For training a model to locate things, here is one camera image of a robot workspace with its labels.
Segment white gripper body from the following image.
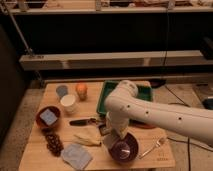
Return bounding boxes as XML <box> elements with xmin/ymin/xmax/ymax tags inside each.
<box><xmin>103</xmin><ymin>132</ymin><xmax>121</xmax><ymax>149</ymax></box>

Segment blue eraser block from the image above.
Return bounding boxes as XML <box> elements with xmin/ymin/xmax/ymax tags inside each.
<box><xmin>40</xmin><ymin>109</ymin><xmax>57</xmax><ymax>125</ymax></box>

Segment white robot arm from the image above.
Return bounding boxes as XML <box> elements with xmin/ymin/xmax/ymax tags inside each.
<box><xmin>104</xmin><ymin>80</ymin><xmax>213</xmax><ymax>147</ymax></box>

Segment purple bowl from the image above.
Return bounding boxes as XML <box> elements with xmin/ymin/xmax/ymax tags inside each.
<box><xmin>108</xmin><ymin>133</ymin><xmax>139</xmax><ymax>163</ymax></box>

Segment brown bowl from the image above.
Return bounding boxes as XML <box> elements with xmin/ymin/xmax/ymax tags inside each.
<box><xmin>36</xmin><ymin>106</ymin><xmax>60</xmax><ymax>129</ymax></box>

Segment wooden table board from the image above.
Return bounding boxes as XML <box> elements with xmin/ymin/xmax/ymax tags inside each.
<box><xmin>19</xmin><ymin>82</ymin><xmax>175</xmax><ymax>171</ymax></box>

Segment silver fork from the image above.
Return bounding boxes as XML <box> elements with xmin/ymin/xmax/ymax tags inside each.
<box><xmin>139</xmin><ymin>137</ymin><xmax>166</xmax><ymax>159</ymax></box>

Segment green plastic tray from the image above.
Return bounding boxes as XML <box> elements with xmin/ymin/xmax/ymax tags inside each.
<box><xmin>96</xmin><ymin>81</ymin><xmax>153</xmax><ymax>116</ymax></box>

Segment orange fruit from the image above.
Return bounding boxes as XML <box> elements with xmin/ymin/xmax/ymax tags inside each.
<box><xmin>76</xmin><ymin>83</ymin><xmax>87</xmax><ymax>100</ymax></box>

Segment white paper cup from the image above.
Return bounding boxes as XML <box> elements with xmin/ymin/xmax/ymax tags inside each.
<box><xmin>60</xmin><ymin>94</ymin><xmax>76</xmax><ymax>113</ymax></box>

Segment bunch of dark grapes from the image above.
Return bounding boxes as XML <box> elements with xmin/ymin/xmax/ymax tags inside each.
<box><xmin>42</xmin><ymin>129</ymin><xmax>64</xmax><ymax>157</ymax></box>

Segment grey blue cup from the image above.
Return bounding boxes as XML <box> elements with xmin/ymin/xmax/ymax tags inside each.
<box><xmin>56</xmin><ymin>85</ymin><xmax>68</xmax><ymax>98</ymax></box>

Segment black handled tool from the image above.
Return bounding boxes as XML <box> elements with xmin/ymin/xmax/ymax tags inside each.
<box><xmin>69</xmin><ymin>118</ymin><xmax>104</xmax><ymax>126</ymax></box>

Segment black floor cables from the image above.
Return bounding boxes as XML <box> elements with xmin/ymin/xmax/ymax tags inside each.
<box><xmin>166</xmin><ymin>84</ymin><xmax>213</xmax><ymax>171</ymax></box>

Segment white metal shelf rail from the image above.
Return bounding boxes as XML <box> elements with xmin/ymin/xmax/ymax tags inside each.
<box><xmin>19</xmin><ymin>50</ymin><xmax>213</xmax><ymax>71</ymax></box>

